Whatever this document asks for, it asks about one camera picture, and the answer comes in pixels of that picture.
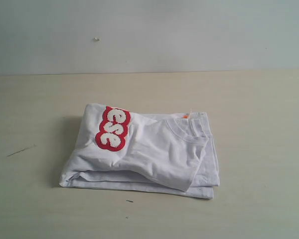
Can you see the white t-shirt red lettering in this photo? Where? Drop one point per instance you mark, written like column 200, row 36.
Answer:
column 161, row 153

